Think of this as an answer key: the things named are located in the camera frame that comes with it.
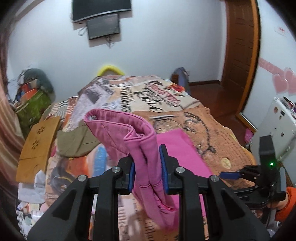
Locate pink pants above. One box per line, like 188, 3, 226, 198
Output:
84, 109, 212, 230

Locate blue backpack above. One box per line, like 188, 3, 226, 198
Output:
170, 67, 191, 95

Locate olive green pants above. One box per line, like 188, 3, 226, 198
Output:
57, 120, 100, 158

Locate small black wall monitor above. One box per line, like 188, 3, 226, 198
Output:
86, 14, 120, 40

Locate right hand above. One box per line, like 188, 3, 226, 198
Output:
266, 201, 282, 210

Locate brown wooden door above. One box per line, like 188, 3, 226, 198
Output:
222, 1, 260, 114

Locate green bag clothes pile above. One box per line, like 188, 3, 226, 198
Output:
13, 68, 54, 138

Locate brown cardboard box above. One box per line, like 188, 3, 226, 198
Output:
16, 116, 60, 184

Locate white appliance box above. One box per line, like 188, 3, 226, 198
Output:
250, 97, 295, 162

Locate newspaper print bed cover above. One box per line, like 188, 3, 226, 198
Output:
42, 75, 255, 240

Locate pink heart wall stickers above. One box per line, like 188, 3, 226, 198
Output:
258, 58, 295, 95

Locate pink striped curtain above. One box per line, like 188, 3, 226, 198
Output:
1, 30, 25, 185

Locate white clutter pile on floor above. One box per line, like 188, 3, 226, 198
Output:
16, 170, 48, 239

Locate yellow pillow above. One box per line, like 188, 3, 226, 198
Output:
96, 65, 125, 76

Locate orange sleeve right forearm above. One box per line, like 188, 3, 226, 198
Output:
273, 187, 296, 222

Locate black wall television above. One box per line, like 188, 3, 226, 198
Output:
72, 0, 132, 23

